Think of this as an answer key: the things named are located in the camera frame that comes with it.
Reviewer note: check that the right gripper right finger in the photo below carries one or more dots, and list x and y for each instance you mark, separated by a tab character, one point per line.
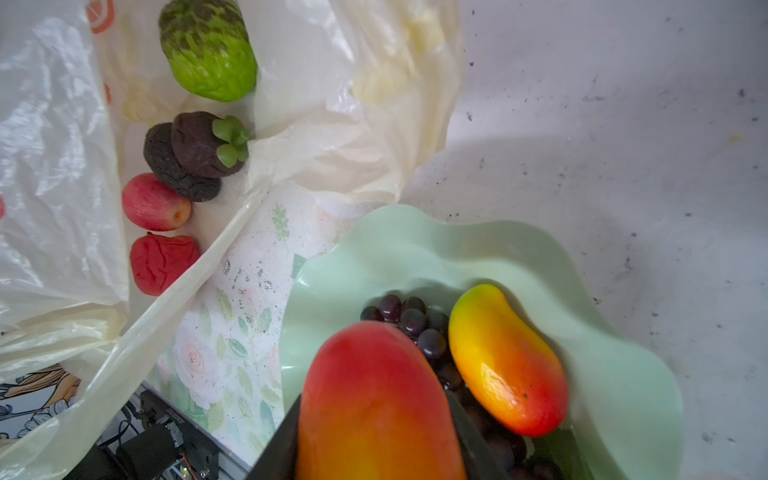
478	460

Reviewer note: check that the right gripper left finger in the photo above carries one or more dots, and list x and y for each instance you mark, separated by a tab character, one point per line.
279	458

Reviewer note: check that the yellow red mango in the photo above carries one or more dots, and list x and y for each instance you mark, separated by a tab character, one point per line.
372	408
508	367

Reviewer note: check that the light green wavy plate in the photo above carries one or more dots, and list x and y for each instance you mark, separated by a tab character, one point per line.
625	407

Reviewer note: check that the red strawberry fruit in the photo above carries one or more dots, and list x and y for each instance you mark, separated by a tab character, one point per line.
158	261

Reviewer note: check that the red yellow apple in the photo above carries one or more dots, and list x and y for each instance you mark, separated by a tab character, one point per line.
151	205

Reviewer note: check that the dark purple fig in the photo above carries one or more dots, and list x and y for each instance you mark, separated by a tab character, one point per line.
208	146

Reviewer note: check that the dark avocado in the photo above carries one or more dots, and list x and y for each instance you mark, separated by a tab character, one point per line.
158	154

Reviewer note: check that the cream translucent plastic bag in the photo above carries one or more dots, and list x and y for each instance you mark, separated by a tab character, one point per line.
352	97

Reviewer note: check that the green kiwi half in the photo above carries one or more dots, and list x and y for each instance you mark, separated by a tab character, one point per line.
207	46

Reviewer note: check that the green leaf grape bunch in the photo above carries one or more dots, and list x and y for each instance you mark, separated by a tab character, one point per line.
552	456

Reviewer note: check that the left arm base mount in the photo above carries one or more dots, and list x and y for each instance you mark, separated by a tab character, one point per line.
150	439

